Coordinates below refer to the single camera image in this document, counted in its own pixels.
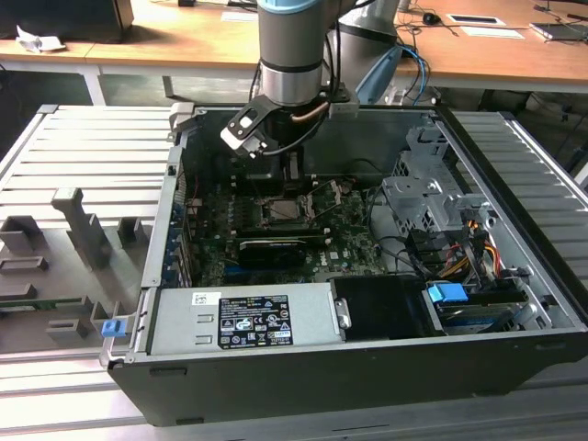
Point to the green RAM stick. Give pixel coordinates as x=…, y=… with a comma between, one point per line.
x=41, y=303

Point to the black RAM slot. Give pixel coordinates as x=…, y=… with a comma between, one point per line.
x=275, y=189
x=285, y=231

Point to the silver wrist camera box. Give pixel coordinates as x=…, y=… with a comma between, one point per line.
x=239, y=135

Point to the open black PC case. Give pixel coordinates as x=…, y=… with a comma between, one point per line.
x=321, y=390

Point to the black computer mouse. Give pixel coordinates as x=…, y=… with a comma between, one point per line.
x=431, y=18

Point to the blue case latch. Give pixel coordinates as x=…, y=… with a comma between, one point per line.
x=113, y=329

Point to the grey power supply unit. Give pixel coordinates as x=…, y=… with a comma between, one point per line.
x=184, y=321

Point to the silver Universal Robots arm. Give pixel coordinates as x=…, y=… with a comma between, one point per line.
x=287, y=55

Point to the crumpled white paper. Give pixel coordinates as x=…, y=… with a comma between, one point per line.
x=39, y=41

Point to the black monitor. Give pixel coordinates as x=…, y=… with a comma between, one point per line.
x=69, y=18

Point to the black plastic fan shroud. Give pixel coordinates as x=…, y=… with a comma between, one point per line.
x=381, y=308

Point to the white paper sheet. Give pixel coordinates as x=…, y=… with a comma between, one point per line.
x=494, y=32

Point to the green motherboard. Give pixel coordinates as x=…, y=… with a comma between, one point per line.
x=349, y=239

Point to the blue disk carrier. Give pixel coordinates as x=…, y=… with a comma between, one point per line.
x=446, y=293

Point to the black graphics card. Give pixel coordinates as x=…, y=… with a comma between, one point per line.
x=271, y=252

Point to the grey parts rack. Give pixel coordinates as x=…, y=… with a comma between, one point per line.
x=87, y=239

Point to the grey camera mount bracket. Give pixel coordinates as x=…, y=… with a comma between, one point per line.
x=343, y=110

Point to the silver metal drive cage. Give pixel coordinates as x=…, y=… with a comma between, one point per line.
x=413, y=197

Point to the black CPU socket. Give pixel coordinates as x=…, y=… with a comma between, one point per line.
x=264, y=220

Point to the grey laptop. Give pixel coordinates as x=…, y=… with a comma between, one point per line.
x=562, y=31

